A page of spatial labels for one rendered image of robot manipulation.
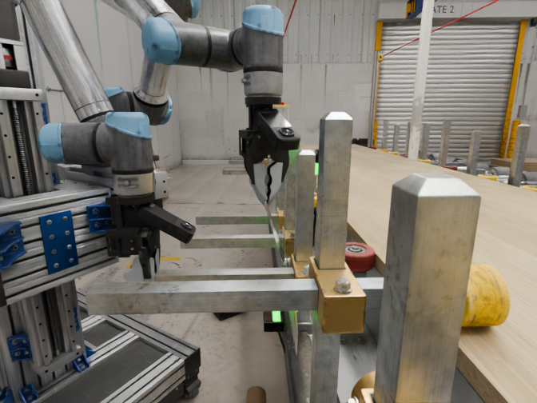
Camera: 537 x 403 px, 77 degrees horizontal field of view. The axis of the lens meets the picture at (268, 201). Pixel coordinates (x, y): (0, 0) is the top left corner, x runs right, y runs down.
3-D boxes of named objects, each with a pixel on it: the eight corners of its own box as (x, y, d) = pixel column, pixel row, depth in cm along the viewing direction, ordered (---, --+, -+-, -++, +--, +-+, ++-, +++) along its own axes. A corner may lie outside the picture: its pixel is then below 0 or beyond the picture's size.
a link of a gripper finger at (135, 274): (129, 293, 70) (124, 252, 68) (157, 293, 71) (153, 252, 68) (123, 301, 67) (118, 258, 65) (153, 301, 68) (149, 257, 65)
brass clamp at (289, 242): (283, 256, 91) (283, 238, 90) (279, 238, 104) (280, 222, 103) (305, 255, 91) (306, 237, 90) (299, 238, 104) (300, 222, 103)
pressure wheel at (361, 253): (337, 307, 68) (340, 254, 66) (329, 288, 76) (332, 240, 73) (376, 306, 69) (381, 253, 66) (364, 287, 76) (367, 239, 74)
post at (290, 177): (284, 293, 102) (287, 131, 90) (284, 288, 105) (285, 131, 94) (296, 293, 102) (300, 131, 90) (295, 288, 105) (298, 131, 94)
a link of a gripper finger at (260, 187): (257, 201, 73) (257, 157, 71) (268, 207, 68) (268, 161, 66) (244, 201, 72) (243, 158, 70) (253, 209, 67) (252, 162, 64)
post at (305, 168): (293, 358, 78) (298, 150, 67) (292, 348, 82) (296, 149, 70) (308, 357, 78) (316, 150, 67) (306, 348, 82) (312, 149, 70)
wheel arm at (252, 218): (196, 227, 118) (195, 215, 117) (197, 224, 121) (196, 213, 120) (319, 225, 119) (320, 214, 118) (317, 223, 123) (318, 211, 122)
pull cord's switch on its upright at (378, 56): (369, 164, 348) (377, 49, 321) (364, 162, 362) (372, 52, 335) (376, 164, 348) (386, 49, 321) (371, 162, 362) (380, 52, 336)
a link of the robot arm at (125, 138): (112, 112, 65) (156, 112, 65) (117, 169, 68) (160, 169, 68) (91, 111, 58) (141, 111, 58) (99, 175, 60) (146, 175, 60)
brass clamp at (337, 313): (317, 334, 40) (319, 296, 39) (302, 281, 53) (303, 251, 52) (369, 333, 40) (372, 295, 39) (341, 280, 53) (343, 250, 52)
